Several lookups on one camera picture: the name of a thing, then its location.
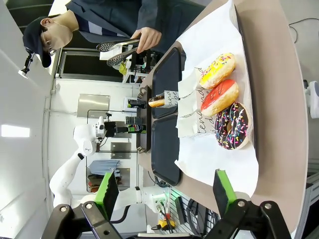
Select white paper sheet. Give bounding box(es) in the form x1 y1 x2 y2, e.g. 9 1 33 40
173 0 260 200

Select black camera on mount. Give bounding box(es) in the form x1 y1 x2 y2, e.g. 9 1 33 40
18 48 36 79

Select person's left forearm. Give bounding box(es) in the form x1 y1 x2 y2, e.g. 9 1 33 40
138 0 165 33

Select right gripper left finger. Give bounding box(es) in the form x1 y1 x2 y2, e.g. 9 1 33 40
49 170 123 239

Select yellow iced sprinkle donut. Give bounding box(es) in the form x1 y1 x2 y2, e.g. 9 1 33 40
199 52 237 90

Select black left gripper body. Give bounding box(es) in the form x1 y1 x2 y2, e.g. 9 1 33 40
104 121 131 137

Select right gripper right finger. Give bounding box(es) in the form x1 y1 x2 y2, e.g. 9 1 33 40
204 169 292 239

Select black plastic serving tray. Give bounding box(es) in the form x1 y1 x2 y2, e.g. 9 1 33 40
151 46 186 120
150 114 183 187

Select chocolate rainbow sprinkle donut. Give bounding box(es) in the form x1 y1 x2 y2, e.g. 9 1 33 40
214 102 254 150

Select grey metal wall plate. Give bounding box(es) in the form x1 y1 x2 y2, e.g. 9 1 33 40
76 93 111 118

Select metal perforated serving tongs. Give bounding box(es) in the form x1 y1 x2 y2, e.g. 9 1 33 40
96 37 142 67

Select person in dark jacket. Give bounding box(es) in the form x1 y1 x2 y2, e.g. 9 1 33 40
22 0 207 69

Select black tray under paper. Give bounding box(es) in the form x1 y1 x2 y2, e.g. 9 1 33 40
234 4 260 155

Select black wall cable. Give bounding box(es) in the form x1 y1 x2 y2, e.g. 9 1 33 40
288 17 319 43

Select ceiling light panel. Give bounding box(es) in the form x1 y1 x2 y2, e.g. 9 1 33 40
0 123 31 138

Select brown tray with handles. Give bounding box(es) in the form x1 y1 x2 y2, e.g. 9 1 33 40
136 86 153 155

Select yellow plug box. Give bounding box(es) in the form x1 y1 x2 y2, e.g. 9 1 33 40
158 218 175 232

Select person's left hand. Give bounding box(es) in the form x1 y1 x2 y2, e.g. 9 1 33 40
132 26 163 54

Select black cap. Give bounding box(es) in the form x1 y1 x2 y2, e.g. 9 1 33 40
22 16 52 68

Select black cable bundle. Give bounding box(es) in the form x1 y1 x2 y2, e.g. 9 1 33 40
186 198 221 236

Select chocolate glazed donut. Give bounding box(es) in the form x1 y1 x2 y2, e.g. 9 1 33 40
148 94 165 108

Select beige face mask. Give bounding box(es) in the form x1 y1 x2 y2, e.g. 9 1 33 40
41 21 73 50

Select red iced donut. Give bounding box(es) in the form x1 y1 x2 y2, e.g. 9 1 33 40
200 79 239 117

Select black power adapter box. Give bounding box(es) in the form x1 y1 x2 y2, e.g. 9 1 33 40
173 196 188 225

